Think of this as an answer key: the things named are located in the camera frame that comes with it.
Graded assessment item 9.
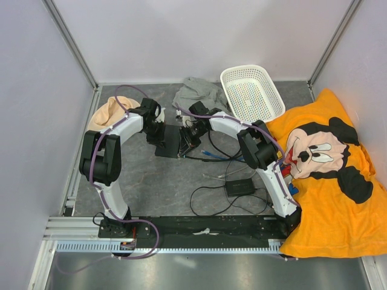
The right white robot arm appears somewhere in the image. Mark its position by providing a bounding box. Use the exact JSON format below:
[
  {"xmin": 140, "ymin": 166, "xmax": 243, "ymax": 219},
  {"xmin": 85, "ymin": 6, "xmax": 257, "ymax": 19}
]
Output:
[{"xmin": 177, "ymin": 101, "xmax": 302, "ymax": 238}]

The left aluminium frame post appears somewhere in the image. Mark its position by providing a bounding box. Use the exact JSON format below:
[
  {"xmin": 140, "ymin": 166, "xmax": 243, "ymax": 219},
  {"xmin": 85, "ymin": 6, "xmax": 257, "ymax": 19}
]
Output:
[{"xmin": 42, "ymin": 0, "xmax": 99, "ymax": 90}]

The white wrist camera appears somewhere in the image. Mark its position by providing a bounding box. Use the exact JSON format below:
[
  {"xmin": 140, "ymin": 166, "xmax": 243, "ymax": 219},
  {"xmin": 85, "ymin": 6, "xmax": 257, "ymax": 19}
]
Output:
[
  {"xmin": 155, "ymin": 108, "xmax": 165, "ymax": 123},
  {"xmin": 176, "ymin": 109, "xmax": 192, "ymax": 127}
]

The grey ethernet cable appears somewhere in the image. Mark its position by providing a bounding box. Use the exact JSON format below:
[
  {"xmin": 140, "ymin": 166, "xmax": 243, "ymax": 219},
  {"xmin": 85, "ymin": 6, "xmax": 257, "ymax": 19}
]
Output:
[{"xmin": 202, "ymin": 164, "xmax": 255, "ymax": 182}]

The peach bucket hat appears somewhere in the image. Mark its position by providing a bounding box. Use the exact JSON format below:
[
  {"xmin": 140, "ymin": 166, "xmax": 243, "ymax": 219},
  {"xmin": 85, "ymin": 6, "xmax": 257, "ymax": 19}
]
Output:
[{"xmin": 87, "ymin": 96, "xmax": 140, "ymax": 131}]

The aluminium frame post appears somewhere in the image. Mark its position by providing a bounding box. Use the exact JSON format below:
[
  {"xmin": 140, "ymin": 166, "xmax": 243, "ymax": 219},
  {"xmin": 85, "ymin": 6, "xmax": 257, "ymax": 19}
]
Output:
[
  {"xmin": 42, "ymin": 0, "xmax": 99, "ymax": 90},
  {"xmin": 307, "ymin": 0, "xmax": 363, "ymax": 90}
]

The orange cartoon mouse pillow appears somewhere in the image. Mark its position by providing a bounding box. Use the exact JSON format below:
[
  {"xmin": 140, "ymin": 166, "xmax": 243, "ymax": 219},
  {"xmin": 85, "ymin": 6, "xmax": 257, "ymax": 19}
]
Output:
[{"xmin": 267, "ymin": 89, "xmax": 386, "ymax": 258}]

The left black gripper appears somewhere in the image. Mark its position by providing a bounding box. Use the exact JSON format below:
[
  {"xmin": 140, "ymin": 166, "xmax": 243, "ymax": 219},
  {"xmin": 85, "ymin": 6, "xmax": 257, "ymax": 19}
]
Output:
[{"xmin": 143, "ymin": 120, "xmax": 166, "ymax": 150}]

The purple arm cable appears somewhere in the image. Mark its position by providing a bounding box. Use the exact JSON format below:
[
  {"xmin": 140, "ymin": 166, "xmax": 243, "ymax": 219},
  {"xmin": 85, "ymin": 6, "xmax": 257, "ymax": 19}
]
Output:
[
  {"xmin": 175, "ymin": 104, "xmax": 303, "ymax": 262},
  {"xmin": 56, "ymin": 84, "xmax": 161, "ymax": 274}
]

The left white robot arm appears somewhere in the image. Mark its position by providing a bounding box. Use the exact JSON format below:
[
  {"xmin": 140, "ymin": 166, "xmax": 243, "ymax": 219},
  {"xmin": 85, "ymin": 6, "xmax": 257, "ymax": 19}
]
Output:
[{"xmin": 79, "ymin": 97, "xmax": 166, "ymax": 237}]

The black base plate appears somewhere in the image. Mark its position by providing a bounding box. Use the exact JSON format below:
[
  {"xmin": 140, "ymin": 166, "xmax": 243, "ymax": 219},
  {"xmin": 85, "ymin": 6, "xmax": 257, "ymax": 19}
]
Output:
[{"xmin": 93, "ymin": 215, "xmax": 290, "ymax": 248}]

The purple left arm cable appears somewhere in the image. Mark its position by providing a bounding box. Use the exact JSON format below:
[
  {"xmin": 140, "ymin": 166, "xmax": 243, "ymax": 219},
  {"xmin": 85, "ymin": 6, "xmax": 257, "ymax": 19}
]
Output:
[{"xmin": 56, "ymin": 84, "xmax": 161, "ymax": 274}]

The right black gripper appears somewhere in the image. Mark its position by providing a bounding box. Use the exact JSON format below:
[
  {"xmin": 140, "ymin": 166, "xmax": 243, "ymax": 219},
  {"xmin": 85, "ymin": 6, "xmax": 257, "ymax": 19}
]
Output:
[{"xmin": 178, "ymin": 123, "xmax": 208, "ymax": 156}]

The black power adapter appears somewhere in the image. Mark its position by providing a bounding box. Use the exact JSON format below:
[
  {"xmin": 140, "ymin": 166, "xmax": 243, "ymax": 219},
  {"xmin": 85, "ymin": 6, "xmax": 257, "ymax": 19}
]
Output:
[{"xmin": 225, "ymin": 178, "xmax": 255, "ymax": 198}]

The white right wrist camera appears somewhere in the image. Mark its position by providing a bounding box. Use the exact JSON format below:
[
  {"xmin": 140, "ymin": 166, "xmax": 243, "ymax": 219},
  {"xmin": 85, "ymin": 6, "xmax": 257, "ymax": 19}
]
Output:
[{"xmin": 176, "ymin": 109, "xmax": 192, "ymax": 127}]

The black network switch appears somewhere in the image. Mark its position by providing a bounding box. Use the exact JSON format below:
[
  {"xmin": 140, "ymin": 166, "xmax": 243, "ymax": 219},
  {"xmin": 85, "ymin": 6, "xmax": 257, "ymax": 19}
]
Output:
[{"xmin": 155, "ymin": 124, "xmax": 180, "ymax": 159}]

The black cable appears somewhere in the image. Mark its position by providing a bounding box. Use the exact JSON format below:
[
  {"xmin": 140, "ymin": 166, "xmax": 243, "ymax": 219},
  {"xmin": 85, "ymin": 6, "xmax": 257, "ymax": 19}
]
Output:
[{"xmin": 181, "ymin": 131, "xmax": 252, "ymax": 164}]

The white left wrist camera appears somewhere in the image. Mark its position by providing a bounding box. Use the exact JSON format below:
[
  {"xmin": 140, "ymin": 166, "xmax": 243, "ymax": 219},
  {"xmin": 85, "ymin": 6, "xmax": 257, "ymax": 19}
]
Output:
[{"xmin": 155, "ymin": 108, "xmax": 165, "ymax": 123}]

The white plastic basket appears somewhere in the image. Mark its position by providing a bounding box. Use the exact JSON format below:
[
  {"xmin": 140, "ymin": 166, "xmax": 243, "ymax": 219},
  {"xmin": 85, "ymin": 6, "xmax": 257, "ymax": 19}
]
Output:
[{"xmin": 220, "ymin": 65, "xmax": 286, "ymax": 123}]

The grey cloth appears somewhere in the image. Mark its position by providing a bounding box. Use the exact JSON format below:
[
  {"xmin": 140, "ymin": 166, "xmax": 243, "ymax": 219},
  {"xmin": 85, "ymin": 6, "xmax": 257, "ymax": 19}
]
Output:
[{"xmin": 172, "ymin": 77, "xmax": 230, "ymax": 113}]

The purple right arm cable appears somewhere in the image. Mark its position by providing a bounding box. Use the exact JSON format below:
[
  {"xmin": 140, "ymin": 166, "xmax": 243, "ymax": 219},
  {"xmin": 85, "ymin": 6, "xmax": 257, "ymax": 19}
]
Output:
[{"xmin": 175, "ymin": 104, "xmax": 303, "ymax": 262}]

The slotted cable duct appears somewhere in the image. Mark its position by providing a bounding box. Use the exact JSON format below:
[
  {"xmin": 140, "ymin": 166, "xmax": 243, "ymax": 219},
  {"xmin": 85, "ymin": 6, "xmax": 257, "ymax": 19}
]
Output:
[{"xmin": 56, "ymin": 239, "xmax": 282, "ymax": 254}]

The right aluminium frame post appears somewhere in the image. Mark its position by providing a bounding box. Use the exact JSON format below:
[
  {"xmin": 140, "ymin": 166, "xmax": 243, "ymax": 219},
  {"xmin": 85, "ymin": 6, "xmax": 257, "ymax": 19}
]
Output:
[{"xmin": 307, "ymin": 0, "xmax": 363, "ymax": 90}]

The blue ethernet cable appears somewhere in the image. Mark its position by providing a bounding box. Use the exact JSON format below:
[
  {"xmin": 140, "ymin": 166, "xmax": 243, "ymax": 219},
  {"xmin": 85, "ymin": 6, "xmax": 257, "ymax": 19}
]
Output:
[{"xmin": 201, "ymin": 149, "xmax": 247, "ymax": 161}]

